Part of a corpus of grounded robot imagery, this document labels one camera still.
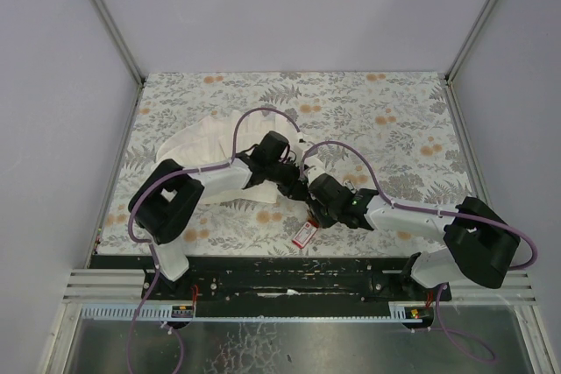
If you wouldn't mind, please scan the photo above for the red white staples box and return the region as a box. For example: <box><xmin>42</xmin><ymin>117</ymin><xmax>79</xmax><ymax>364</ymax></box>
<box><xmin>292</xmin><ymin>221</ymin><xmax>318</xmax><ymax>249</ymax></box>

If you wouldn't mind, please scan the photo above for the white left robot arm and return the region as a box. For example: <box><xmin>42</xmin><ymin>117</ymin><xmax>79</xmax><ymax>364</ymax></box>
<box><xmin>127</xmin><ymin>131</ymin><xmax>308</xmax><ymax>281</ymax></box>

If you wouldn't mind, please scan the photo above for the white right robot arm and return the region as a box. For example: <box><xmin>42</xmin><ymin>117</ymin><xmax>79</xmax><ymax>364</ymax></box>
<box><xmin>308</xmin><ymin>173</ymin><xmax>520</xmax><ymax>289</ymax></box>

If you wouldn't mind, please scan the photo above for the white folded cloth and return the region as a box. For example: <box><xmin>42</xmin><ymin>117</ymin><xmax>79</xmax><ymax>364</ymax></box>
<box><xmin>155</xmin><ymin>106</ymin><xmax>308</xmax><ymax>205</ymax></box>

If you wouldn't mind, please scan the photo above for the floral table mat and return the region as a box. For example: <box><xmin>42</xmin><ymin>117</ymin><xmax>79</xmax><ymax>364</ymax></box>
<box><xmin>96</xmin><ymin>72</ymin><xmax>473</xmax><ymax>257</ymax></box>

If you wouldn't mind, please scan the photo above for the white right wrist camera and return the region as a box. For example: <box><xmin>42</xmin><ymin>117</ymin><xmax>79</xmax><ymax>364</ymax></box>
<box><xmin>304</xmin><ymin>164</ymin><xmax>325</xmax><ymax>179</ymax></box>

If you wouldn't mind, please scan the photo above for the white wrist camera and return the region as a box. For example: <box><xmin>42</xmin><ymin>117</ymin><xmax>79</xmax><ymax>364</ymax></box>
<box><xmin>295</xmin><ymin>132</ymin><xmax>310</xmax><ymax>152</ymax></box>
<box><xmin>304</xmin><ymin>164</ymin><xmax>325</xmax><ymax>179</ymax></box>

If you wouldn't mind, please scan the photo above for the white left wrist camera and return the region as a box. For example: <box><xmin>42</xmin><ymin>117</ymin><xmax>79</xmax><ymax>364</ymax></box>
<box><xmin>295</xmin><ymin>132</ymin><xmax>310</xmax><ymax>152</ymax></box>

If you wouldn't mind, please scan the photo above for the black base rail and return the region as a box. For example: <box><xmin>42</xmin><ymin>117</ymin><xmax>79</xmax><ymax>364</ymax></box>
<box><xmin>89</xmin><ymin>253</ymin><xmax>452</xmax><ymax>305</ymax></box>

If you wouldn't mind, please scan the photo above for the white cable duct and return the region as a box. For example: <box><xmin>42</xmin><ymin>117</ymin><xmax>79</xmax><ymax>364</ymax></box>
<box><xmin>82</xmin><ymin>297</ymin><xmax>429</xmax><ymax>324</ymax></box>

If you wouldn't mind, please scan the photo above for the left aluminium frame post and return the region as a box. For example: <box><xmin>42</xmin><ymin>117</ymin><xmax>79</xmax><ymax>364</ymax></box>
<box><xmin>89</xmin><ymin>0</ymin><xmax>146</xmax><ymax>87</ymax></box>

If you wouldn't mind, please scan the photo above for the aluminium frame post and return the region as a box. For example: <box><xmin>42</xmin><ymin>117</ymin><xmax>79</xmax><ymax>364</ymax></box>
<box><xmin>89</xmin><ymin>0</ymin><xmax>146</xmax><ymax>87</ymax></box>
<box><xmin>443</xmin><ymin>0</ymin><xmax>500</xmax><ymax>85</ymax></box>

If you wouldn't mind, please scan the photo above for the right aluminium frame post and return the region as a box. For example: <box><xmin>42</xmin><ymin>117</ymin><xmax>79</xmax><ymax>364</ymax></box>
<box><xmin>443</xmin><ymin>0</ymin><xmax>500</xmax><ymax>85</ymax></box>

